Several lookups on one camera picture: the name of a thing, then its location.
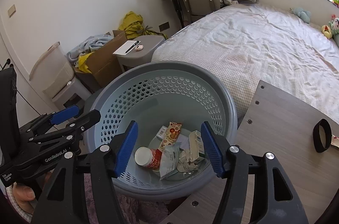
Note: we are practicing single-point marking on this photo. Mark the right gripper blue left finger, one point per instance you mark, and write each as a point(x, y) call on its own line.
point(125, 148)

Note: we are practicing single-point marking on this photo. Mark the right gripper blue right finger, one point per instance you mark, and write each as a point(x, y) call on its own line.
point(215, 147)

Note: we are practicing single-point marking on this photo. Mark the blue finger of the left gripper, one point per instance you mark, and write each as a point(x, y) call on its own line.
point(39, 132)
point(64, 115)

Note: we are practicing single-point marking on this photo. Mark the green white milk carton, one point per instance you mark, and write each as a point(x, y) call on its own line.
point(197, 144)

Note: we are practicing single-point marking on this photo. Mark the red white paper cup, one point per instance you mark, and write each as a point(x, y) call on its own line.
point(148, 158)

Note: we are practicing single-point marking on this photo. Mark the white paper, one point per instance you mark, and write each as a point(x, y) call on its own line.
point(189, 161)

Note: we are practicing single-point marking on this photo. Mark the light blue wipes packet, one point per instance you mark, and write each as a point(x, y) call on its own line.
point(169, 162)

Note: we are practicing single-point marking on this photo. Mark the red cream snack packet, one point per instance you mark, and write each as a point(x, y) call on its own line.
point(171, 135)

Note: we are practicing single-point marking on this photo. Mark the purple cardboard box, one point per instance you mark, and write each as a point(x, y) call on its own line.
point(183, 137)

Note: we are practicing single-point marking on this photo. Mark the person's left hand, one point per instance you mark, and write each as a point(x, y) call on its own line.
point(24, 196)

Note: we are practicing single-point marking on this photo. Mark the white storage bin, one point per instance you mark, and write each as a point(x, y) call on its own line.
point(52, 71)

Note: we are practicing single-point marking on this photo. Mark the brown cardboard box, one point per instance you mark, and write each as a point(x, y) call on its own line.
point(103, 65)

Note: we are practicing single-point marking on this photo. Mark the yellow plastic bag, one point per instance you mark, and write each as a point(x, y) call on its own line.
point(82, 63)

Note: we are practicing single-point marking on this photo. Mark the grey perforated laundry basket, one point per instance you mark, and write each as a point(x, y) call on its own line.
point(154, 95)

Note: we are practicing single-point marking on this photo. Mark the light blue blanket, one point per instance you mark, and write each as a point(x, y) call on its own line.
point(90, 45)

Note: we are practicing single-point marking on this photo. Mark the white notepad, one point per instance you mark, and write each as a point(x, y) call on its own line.
point(121, 50)

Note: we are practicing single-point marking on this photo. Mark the small pink round object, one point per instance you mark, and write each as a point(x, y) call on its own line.
point(139, 47)

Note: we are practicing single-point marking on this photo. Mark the black pen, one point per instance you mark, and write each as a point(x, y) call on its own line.
point(133, 44)

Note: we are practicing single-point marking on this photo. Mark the grey plastic stool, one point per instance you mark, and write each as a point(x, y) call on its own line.
point(135, 58)

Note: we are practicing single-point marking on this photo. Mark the wood grain table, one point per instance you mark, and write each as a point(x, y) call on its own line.
point(280, 123)

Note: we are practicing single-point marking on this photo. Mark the yellow bag on floor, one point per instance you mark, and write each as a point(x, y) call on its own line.
point(132, 25)

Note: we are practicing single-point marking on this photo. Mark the bed with white sheet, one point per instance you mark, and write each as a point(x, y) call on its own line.
point(243, 45)

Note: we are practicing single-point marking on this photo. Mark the black hair band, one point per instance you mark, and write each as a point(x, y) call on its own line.
point(322, 136)

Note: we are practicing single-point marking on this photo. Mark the blue plush toy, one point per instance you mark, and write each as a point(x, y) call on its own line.
point(304, 15)

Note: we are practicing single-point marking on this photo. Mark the yellow red plush toy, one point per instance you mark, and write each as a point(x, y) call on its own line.
point(327, 32)

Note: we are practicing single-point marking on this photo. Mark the green white plush doll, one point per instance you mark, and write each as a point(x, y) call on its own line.
point(334, 26)

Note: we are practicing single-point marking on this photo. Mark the black wall socket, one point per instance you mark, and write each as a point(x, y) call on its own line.
point(164, 26)

